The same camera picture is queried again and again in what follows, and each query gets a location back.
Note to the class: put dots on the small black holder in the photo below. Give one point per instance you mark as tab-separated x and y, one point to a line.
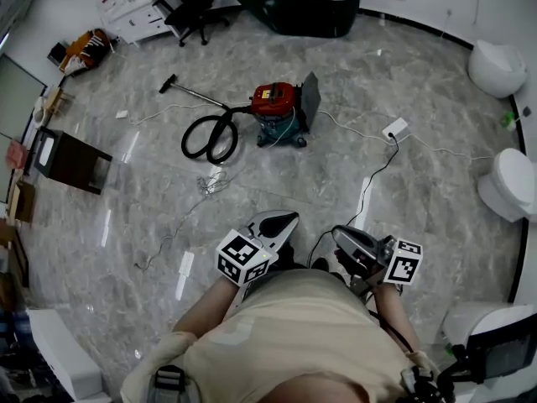
527	111

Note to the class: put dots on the small wooden stool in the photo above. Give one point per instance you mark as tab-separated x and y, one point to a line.
58	101

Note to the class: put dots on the dark wooden side table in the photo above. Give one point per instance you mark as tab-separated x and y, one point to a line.
71	158

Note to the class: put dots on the white power strip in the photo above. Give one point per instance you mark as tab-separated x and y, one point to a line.
395	127

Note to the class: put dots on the person's right forearm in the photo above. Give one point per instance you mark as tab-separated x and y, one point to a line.
392	313

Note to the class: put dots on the white flat device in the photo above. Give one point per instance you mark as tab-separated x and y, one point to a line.
47	151

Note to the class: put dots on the metal vacuum wand with nozzle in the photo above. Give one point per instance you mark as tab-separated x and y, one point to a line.
197	95

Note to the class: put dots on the person's beige shirt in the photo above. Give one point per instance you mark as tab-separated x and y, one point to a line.
302	334

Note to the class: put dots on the black monitor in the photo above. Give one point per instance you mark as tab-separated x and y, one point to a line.
503	351

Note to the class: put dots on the red and teal vacuum cleaner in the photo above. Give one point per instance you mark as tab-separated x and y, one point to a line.
272	99

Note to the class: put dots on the white plug adapter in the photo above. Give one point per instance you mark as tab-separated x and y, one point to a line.
121	114

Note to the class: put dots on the pink cloth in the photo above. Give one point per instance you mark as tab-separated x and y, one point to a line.
17	154

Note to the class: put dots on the white toilet with tank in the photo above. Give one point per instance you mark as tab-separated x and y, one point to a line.
509	183

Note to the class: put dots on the black office chair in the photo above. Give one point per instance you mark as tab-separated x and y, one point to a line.
191	2

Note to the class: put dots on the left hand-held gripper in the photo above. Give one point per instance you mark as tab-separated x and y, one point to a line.
243	254

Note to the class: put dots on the person's black shoe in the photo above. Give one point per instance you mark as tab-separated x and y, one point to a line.
319	263
284	253

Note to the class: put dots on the person's left forearm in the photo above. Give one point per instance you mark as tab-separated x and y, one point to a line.
205	305

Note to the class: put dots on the dark green bathtub white rim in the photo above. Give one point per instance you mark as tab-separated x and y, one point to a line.
302	6

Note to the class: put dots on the white drawer cabinet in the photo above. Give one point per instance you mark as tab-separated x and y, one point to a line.
134	19

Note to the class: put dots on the cardboard box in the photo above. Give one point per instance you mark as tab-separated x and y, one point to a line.
23	202

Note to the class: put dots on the small black box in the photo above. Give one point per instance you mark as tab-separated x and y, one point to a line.
58	53

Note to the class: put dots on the white egg-shaped toilet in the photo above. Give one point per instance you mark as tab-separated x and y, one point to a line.
497	69

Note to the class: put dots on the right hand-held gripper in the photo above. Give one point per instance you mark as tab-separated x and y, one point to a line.
403	267

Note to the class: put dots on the green bottle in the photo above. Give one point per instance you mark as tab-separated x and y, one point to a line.
508	120

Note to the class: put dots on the white rectangular block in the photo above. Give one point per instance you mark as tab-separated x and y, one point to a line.
63	351

